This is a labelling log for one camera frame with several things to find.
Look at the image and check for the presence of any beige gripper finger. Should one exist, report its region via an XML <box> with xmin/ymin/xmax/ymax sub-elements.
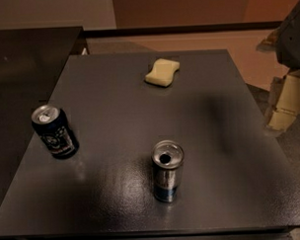
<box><xmin>264</xmin><ymin>69</ymin><xmax>300</xmax><ymax>133</ymax></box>

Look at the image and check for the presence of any silver blue redbull can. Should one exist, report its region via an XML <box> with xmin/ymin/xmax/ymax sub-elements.
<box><xmin>151</xmin><ymin>140</ymin><xmax>184</xmax><ymax>202</ymax></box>

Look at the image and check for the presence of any dark blue soda can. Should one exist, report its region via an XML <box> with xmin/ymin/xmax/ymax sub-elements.
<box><xmin>32</xmin><ymin>105</ymin><xmax>79</xmax><ymax>160</ymax></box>

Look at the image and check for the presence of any yellow sponge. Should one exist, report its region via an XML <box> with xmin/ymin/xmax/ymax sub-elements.
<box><xmin>145</xmin><ymin>58</ymin><xmax>180</xmax><ymax>87</ymax></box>

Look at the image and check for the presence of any dark side table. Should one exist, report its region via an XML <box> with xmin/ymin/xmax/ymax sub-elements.
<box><xmin>0</xmin><ymin>27</ymin><xmax>87</xmax><ymax>206</ymax></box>

